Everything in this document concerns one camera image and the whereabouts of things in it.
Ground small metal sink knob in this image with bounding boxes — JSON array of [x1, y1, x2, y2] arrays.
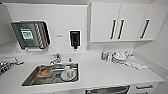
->
[[67, 58, 73, 64]]

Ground white wall cabinet three doors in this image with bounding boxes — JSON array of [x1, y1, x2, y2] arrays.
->
[[87, 1, 168, 44]]

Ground stainless steel sink basin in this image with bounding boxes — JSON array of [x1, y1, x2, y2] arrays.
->
[[20, 62, 81, 88]]

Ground grey dish drying rack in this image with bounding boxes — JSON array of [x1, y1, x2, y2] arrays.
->
[[0, 56, 25, 76]]

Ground dish soap bottle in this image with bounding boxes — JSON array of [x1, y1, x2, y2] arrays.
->
[[100, 49, 109, 62]]

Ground white plate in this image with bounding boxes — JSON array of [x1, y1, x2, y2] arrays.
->
[[59, 71, 77, 83]]

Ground small wall label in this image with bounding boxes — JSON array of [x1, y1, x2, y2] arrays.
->
[[55, 34, 64, 38]]

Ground brown food container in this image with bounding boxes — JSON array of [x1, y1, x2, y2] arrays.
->
[[35, 67, 51, 80]]

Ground small white bottle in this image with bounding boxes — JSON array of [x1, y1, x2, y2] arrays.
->
[[107, 52, 113, 63]]

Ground white narrow drawer unit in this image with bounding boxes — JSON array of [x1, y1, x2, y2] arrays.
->
[[128, 81, 158, 94]]

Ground stainless steel dishwasher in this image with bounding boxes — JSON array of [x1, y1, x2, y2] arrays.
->
[[84, 85, 132, 94]]

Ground white mug red print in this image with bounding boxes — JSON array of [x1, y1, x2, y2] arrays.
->
[[62, 65, 75, 79]]

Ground chrome sink faucet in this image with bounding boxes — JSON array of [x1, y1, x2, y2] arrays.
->
[[49, 52, 63, 66]]

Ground black soap dispenser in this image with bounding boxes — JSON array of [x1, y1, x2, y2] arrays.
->
[[68, 29, 82, 50]]

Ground grey paper towel dispenser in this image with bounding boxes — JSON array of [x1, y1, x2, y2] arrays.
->
[[10, 19, 52, 51]]

